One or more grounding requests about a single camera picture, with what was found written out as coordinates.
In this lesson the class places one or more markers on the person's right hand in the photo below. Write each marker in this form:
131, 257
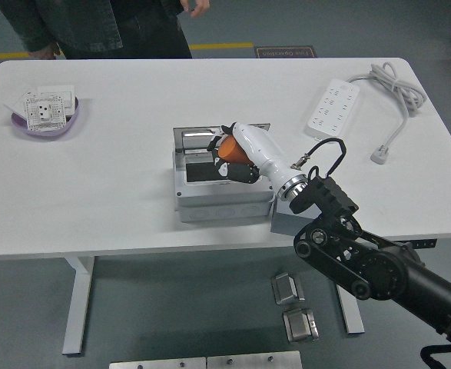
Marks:
46, 52

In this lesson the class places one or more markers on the person's left hand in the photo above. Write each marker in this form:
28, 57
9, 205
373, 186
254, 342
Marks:
202, 5

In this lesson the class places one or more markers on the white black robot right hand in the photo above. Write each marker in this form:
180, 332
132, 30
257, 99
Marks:
263, 153

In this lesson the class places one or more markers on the orange cylinder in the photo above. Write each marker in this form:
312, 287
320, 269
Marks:
233, 151

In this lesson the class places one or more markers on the grey junction box with lid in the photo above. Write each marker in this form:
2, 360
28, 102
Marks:
217, 200

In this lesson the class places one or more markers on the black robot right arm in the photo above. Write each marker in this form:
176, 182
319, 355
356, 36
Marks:
382, 269

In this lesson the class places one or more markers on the grey cube with round hole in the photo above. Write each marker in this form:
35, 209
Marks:
282, 225

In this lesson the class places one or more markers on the white printed socket panel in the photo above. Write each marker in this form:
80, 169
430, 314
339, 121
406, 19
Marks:
44, 111

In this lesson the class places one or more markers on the white plain card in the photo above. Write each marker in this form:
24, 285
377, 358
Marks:
15, 103

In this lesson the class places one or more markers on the person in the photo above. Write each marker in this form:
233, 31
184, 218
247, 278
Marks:
113, 27

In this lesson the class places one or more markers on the white power strip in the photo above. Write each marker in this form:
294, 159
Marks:
330, 111

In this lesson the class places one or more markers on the purple bowl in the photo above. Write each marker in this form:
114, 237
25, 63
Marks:
56, 132

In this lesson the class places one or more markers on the dark floor sign with text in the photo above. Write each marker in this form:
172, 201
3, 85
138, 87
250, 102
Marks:
286, 53

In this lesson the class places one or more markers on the black table control panel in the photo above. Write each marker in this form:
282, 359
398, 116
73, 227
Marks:
426, 243

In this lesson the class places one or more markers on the metal plate with screws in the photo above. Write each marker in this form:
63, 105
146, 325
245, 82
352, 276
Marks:
156, 364
248, 361

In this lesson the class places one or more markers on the white switch plate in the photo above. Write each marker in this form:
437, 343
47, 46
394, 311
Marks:
68, 102

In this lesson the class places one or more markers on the small metal bracket block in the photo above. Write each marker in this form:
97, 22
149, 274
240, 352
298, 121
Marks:
284, 288

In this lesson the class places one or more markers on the large metal bracket block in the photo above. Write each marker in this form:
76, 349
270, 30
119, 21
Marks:
298, 326

